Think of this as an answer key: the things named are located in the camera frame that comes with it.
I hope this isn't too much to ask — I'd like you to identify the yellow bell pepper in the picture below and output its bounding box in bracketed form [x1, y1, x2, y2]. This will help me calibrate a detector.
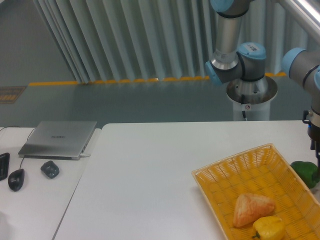
[251, 216, 286, 240]

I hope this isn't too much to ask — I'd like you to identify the aluminium frame bar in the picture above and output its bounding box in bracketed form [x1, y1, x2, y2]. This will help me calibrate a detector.
[279, 0, 320, 45]

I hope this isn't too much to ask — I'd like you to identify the small black clip gadget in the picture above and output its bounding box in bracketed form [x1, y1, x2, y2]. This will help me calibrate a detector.
[40, 160, 60, 179]

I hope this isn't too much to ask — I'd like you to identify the triangular golden bread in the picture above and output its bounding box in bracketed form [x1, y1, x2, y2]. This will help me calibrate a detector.
[233, 193, 276, 228]

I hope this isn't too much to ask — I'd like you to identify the black keyboard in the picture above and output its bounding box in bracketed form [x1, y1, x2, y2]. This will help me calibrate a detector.
[0, 152, 10, 181]

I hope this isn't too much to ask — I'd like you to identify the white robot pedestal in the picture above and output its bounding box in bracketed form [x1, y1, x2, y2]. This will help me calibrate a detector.
[226, 76, 278, 121]

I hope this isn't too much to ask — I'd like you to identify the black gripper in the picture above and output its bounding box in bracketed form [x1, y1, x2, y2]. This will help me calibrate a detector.
[303, 110, 320, 175]

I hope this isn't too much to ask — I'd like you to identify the silver closed laptop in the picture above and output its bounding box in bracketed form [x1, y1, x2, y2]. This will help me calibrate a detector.
[18, 121, 97, 160]

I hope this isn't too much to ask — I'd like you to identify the green bell pepper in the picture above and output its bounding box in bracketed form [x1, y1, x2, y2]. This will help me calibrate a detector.
[290, 161, 320, 189]

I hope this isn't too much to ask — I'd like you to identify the yellow woven basket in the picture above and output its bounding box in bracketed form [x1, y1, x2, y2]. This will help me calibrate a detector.
[192, 143, 320, 240]

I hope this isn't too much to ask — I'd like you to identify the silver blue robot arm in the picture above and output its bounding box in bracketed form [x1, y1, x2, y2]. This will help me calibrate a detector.
[205, 0, 320, 159]

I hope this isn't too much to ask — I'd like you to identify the white pleated curtain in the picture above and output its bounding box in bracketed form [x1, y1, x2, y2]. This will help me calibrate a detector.
[33, 0, 320, 85]

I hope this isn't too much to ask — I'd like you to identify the black mouse cable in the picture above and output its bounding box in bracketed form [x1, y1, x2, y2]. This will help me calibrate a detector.
[0, 125, 37, 171]

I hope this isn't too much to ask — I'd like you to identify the black computer mouse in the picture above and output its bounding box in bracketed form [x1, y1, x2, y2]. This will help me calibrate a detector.
[8, 168, 25, 192]

